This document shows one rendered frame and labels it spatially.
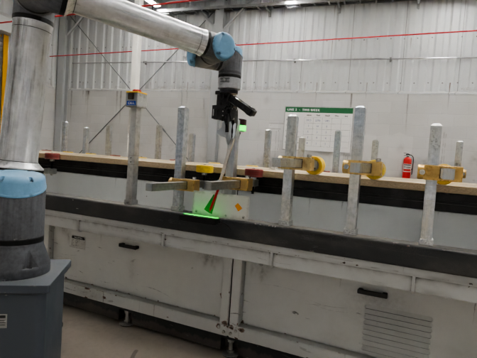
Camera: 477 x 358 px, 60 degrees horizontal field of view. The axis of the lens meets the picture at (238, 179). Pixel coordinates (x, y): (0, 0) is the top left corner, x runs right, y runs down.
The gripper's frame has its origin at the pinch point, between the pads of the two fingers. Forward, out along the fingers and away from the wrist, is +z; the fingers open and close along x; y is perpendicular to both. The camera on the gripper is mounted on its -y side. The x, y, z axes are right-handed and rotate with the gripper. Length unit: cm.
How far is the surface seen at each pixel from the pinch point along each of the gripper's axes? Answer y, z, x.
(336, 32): 124, -260, -711
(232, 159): 1.5, 6.8, -5.9
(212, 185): -2.9, 16.0, 17.9
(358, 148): -48.2, -0.4, -5.9
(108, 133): 168, -6, -115
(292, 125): -23.1, -7.7, -5.9
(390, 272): -62, 42, -7
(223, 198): 4.1, 23.1, -5.1
